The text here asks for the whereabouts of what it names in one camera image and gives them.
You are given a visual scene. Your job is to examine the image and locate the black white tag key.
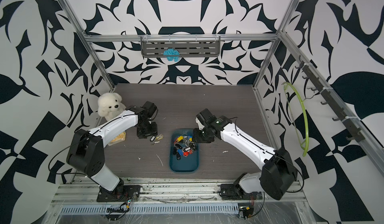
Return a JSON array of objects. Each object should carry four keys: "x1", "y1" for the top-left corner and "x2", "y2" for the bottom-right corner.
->
[{"x1": 150, "y1": 136, "x2": 160, "y2": 145}]

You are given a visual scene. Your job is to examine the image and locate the teal plastic storage box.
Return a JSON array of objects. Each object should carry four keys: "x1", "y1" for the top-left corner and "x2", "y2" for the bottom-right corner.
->
[{"x1": 169, "y1": 129, "x2": 200, "y2": 174}]

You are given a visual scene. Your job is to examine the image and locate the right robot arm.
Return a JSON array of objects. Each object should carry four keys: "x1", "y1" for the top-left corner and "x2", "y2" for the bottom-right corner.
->
[{"x1": 193, "y1": 109, "x2": 299, "y2": 201}]

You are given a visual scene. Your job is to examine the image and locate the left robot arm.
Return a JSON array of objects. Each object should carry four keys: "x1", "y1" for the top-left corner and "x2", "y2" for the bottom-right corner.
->
[{"x1": 66, "y1": 101, "x2": 158, "y2": 193}]

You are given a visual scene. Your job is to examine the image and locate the tissue packet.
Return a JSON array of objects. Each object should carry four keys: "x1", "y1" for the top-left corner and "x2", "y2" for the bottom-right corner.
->
[{"x1": 108, "y1": 131, "x2": 126, "y2": 146}]

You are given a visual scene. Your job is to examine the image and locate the white teddy bear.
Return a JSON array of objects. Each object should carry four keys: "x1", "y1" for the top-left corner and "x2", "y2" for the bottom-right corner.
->
[{"x1": 98, "y1": 93, "x2": 126, "y2": 121}]

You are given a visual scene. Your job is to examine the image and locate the teal scrunchie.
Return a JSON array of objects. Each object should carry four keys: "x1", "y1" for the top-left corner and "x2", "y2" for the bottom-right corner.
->
[{"x1": 163, "y1": 48, "x2": 180, "y2": 62}]

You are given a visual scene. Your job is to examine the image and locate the green hoop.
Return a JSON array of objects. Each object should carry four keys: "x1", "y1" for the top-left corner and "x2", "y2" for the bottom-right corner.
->
[{"x1": 281, "y1": 82, "x2": 310, "y2": 157}]

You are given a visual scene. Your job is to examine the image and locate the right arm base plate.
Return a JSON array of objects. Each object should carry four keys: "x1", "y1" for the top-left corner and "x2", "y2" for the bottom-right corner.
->
[{"x1": 219, "y1": 184, "x2": 263, "y2": 201}]

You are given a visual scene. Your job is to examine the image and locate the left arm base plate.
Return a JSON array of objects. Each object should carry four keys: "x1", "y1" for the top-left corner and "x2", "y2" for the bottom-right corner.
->
[{"x1": 97, "y1": 185, "x2": 141, "y2": 203}]

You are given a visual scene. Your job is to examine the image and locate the grey wall shelf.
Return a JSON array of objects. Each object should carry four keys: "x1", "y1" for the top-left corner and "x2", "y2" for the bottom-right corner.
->
[{"x1": 140, "y1": 35, "x2": 221, "y2": 58}]

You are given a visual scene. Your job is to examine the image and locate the black hook rail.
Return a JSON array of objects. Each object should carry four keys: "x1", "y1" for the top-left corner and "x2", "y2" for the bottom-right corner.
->
[{"x1": 297, "y1": 55, "x2": 366, "y2": 142}]

